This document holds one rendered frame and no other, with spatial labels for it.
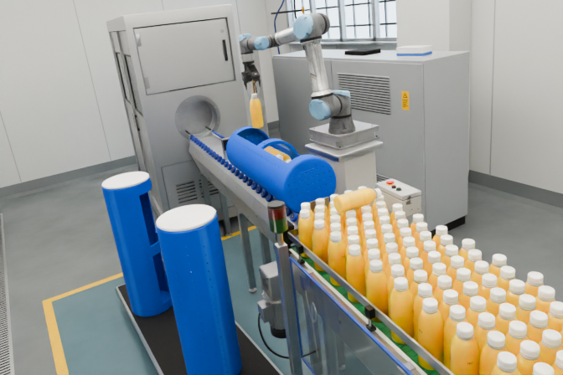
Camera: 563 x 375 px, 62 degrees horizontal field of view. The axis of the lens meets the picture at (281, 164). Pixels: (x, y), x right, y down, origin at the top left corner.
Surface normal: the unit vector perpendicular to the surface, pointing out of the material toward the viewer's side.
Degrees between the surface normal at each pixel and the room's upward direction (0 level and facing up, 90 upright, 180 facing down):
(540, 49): 90
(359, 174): 90
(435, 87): 90
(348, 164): 90
